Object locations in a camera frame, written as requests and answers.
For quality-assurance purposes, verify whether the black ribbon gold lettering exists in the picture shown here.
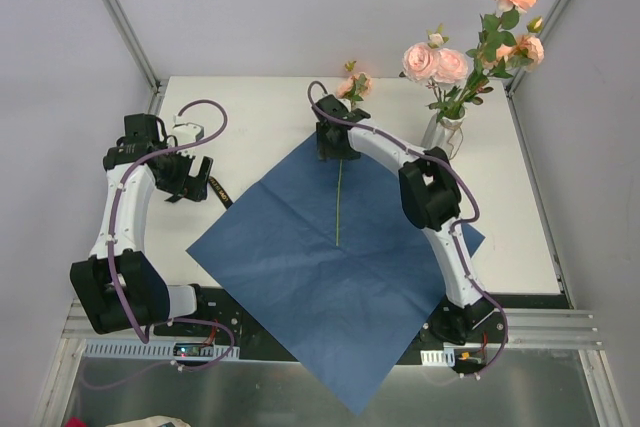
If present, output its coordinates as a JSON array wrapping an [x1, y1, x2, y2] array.
[[165, 175, 234, 209]]

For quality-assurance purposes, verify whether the pink artificial flower bouquet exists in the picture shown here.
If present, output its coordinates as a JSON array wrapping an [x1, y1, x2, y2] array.
[[334, 60, 374, 248]]

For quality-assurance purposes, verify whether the blue wrapping paper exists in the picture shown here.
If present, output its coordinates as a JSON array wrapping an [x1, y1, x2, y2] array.
[[188, 138, 458, 413]]

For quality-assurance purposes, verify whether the pale pink rose stem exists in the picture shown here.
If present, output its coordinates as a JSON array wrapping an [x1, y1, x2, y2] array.
[[400, 24, 469, 120]]

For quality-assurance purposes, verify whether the peach rose stem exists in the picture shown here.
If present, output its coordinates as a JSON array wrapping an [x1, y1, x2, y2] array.
[[445, 0, 544, 119]]

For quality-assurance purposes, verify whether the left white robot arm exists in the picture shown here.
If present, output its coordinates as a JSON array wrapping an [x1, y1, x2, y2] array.
[[70, 114, 213, 336]]

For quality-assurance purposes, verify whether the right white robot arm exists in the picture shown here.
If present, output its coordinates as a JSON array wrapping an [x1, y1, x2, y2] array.
[[311, 95, 497, 346]]

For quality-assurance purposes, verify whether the white ribbed ceramic vase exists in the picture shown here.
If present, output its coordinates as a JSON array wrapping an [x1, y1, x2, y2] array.
[[420, 114, 464, 159]]

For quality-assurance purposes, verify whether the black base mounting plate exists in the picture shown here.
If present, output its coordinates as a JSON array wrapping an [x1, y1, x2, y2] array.
[[154, 287, 507, 365]]

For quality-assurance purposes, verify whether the beige cloth bag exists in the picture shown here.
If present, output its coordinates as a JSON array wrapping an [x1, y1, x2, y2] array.
[[109, 415, 190, 427]]

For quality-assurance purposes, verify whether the red cloth item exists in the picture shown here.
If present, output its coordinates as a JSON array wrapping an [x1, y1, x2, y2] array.
[[63, 417, 87, 427]]

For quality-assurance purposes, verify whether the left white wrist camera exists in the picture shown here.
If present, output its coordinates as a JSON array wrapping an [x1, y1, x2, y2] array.
[[171, 114, 204, 145]]

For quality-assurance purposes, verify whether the left white cable duct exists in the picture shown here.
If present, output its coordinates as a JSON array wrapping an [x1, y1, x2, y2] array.
[[84, 339, 240, 363]]

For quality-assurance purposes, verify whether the white cable duct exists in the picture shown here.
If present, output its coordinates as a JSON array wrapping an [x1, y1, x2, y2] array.
[[84, 339, 240, 363], [420, 347, 456, 368]]

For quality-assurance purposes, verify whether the left aluminium frame post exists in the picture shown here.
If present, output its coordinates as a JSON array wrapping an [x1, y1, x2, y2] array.
[[102, 0, 162, 94]]

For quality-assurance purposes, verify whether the aluminium frame post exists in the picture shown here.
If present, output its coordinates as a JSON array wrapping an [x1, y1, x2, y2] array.
[[504, 0, 605, 96], [102, 0, 162, 94]]

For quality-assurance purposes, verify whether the right white cable duct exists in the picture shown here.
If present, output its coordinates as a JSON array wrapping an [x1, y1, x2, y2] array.
[[420, 347, 456, 368]]

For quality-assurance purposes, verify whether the front aluminium frame rail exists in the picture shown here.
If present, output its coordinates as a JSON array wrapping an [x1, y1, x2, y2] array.
[[61, 300, 604, 350]]

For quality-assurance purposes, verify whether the right aluminium frame post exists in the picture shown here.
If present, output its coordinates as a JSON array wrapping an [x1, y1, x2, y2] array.
[[504, 0, 605, 96]]

